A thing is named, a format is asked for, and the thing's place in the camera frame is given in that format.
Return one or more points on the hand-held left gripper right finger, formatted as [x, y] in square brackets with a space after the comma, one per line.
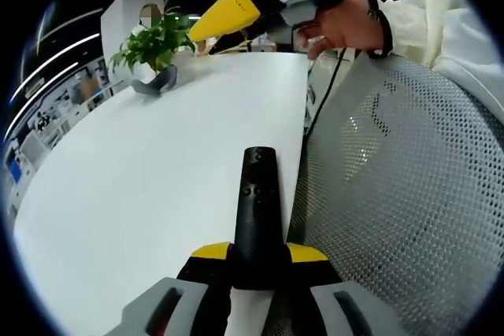
[334, 304]

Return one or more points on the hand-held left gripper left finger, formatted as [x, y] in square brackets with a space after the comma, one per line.
[197, 300]

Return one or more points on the black remote control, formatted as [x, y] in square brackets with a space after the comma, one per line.
[258, 230]

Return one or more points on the person's right hand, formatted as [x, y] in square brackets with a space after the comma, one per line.
[350, 25]

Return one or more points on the green leafy plant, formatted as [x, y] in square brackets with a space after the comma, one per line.
[153, 45]

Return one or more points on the black wristband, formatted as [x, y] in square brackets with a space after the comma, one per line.
[388, 33]

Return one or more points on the black grey headset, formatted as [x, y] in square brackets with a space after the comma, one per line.
[157, 83]

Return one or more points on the grey mesh chair back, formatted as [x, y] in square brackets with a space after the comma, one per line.
[413, 194]

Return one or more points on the ceiling light strip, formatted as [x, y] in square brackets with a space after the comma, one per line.
[59, 52]
[43, 80]

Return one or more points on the person's cream jacket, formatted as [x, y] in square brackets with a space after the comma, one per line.
[472, 45]

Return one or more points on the blue box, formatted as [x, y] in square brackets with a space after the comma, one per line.
[15, 168]

